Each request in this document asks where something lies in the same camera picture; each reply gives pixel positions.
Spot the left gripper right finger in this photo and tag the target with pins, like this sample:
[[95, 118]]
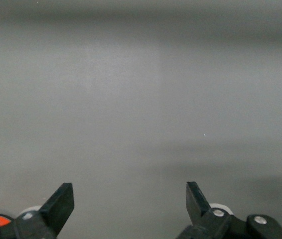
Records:
[[200, 219]]

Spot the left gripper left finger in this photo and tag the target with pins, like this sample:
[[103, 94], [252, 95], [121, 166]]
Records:
[[53, 211]]

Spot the dark grey table mat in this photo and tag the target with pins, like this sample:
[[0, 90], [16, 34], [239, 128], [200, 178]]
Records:
[[141, 112]]

